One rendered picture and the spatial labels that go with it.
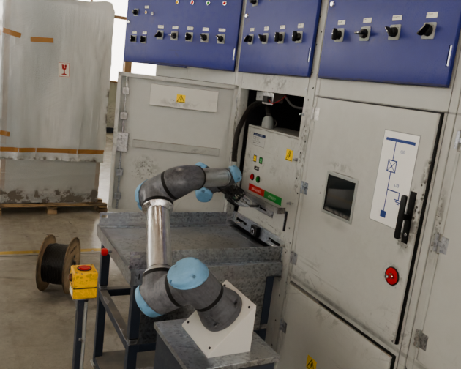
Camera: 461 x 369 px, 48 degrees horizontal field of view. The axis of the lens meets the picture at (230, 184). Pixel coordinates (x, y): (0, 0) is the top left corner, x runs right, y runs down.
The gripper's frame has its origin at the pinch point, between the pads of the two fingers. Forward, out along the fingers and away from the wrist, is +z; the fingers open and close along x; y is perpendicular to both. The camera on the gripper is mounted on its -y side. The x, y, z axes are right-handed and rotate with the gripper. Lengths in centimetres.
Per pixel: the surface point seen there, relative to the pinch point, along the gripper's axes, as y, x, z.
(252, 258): 33.2, -20.0, -3.5
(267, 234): 15.2, -7.3, 9.2
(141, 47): -143, 55, -53
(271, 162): 8.3, 22.2, -6.4
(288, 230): 36.7, -1.3, 2.1
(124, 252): 15, -47, -47
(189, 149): -36.7, 8.1, -25.9
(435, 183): 108, 31, -17
